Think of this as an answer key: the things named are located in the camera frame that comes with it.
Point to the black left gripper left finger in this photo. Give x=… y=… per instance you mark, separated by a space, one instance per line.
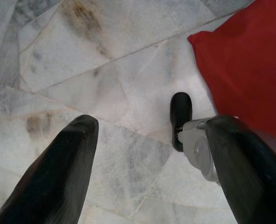
x=53 y=177

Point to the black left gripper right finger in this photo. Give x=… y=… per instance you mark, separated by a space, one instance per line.
x=249 y=177

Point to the red pillow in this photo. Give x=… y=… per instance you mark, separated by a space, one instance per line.
x=245 y=58

